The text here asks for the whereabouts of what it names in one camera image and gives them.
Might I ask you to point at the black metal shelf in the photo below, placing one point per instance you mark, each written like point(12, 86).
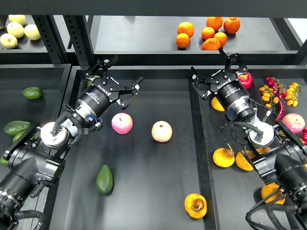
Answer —
point(143, 32)

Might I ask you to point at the green avocado in corner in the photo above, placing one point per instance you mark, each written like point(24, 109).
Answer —
point(90, 82)

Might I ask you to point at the pink red apple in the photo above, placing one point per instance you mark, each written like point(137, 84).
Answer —
point(122, 123)

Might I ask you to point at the yellow pear with stem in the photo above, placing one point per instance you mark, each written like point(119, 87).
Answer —
point(224, 157)

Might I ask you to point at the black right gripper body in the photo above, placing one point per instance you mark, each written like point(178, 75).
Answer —
point(228, 90)

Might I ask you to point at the green avocado upper left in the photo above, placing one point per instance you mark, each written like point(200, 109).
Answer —
point(32, 93)

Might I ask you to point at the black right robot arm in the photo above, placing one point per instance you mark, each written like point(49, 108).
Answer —
point(274, 151)

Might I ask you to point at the red chili pepper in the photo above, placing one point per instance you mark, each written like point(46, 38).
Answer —
point(281, 112)

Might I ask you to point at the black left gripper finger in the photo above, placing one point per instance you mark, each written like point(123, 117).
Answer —
point(124, 95)
point(104, 66)

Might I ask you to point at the red cherry tomato bunch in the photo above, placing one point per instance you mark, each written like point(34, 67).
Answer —
point(275, 87)

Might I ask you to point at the black left tray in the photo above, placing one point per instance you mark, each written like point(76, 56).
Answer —
point(52, 79)

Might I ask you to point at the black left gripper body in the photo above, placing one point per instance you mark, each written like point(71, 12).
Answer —
point(97, 98)

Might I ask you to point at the pink apple right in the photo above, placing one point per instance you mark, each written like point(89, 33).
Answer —
point(294, 122)

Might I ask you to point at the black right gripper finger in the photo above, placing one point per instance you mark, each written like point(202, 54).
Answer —
point(201, 84)
point(233, 59)

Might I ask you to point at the orange cherry tomato bunch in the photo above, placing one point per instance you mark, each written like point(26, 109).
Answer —
point(269, 96)
point(292, 94)

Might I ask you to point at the dark green avocado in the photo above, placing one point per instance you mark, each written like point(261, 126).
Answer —
point(104, 180)

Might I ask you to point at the black centre tray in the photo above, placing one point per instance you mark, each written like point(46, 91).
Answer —
point(150, 179)

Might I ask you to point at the pale pink apple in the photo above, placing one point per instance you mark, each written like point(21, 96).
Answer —
point(161, 131)

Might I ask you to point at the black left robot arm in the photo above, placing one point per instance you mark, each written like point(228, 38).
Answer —
point(36, 158)

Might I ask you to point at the orange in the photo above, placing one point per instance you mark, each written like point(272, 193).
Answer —
point(221, 37)
point(187, 28)
point(207, 32)
point(215, 22)
point(182, 40)
point(232, 25)
point(211, 44)

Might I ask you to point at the pale yellow pear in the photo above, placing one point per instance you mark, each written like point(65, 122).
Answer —
point(32, 32)
point(15, 29)
point(8, 41)
point(21, 19)

